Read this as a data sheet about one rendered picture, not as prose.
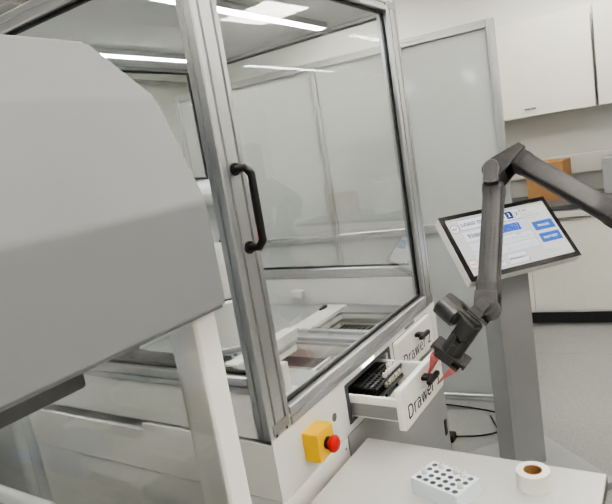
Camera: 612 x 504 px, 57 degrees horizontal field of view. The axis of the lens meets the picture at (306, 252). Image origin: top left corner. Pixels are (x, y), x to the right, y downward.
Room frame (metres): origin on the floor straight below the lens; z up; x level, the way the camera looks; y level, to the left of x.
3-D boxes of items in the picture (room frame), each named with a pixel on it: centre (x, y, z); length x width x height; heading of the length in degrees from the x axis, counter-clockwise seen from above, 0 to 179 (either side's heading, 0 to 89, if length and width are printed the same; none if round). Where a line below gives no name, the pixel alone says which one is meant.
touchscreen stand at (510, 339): (2.29, -0.83, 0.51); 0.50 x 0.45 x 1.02; 15
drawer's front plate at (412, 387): (1.44, -0.25, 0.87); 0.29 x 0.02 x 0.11; 146
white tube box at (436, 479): (1.14, -0.22, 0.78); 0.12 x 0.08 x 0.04; 39
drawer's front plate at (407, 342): (1.78, -0.31, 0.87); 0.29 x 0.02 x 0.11; 146
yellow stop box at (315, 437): (1.24, 0.04, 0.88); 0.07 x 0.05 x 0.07; 146
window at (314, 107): (1.57, -0.13, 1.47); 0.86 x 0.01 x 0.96; 146
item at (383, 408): (1.56, -0.07, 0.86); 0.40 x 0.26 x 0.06; 56
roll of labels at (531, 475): (1.11, -0.40, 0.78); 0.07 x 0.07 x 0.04
